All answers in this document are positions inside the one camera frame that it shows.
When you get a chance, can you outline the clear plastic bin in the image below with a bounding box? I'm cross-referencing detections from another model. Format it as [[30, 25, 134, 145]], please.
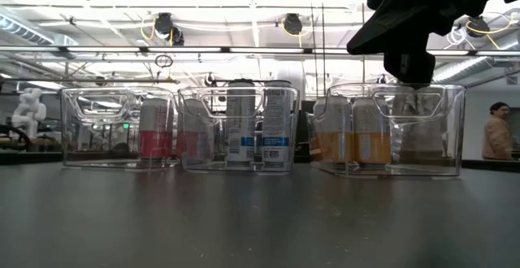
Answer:
[[176, 84, 301, 174], [59, 87, 182, 169], [306, 82, 467, 178]]

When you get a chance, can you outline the orange and white soda can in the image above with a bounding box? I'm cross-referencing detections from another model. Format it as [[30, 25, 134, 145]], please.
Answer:
[[351, 96, 392, 169], [311, 95, 353, 166]]

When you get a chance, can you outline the blue and white soda can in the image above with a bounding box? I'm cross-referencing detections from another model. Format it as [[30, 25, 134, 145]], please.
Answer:
[[225, 79, 257, 166], [262, 80, 293, 168]]

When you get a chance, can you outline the pink bottle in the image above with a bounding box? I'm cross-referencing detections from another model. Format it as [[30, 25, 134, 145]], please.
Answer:
[[137, 97, 176, 162], [175, 97, 215, 162]]

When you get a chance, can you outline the long ceiling light bar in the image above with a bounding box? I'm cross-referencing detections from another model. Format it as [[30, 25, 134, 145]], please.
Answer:
[[0, 45, 520, 57]]

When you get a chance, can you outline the grey ceiling pipe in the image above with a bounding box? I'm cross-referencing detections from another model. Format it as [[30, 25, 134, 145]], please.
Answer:
[[0, 76, 180, 85]]

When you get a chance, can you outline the white pillar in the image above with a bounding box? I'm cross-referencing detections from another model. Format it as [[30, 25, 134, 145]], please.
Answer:
[[275, 60, 306, 98]]

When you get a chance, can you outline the person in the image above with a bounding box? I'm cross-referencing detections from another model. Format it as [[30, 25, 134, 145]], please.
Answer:
[[481, 101, 516, 162]]

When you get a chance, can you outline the grey ventilation duct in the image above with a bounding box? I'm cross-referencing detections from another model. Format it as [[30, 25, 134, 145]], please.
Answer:
[[0, 15, 78, 49], [430, 54, 520, 85]]

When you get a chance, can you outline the black ceiling cable reel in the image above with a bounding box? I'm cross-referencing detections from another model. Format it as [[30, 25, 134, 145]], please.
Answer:
[[281, 11, 305, 37], [153, 11, 186, 47], [466, 15, 492, 38]]

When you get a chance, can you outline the hanging cable ring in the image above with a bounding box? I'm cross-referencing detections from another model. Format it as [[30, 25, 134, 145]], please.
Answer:
[[154, 54, 175, 69]]

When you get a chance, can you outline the dark wall panel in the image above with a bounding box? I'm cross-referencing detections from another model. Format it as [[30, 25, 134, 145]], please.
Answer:
[[512, 107, 520, 155]]

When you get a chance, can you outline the black hoop cable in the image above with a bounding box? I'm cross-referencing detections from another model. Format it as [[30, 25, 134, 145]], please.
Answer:
[[0, 123, 34, 153]]

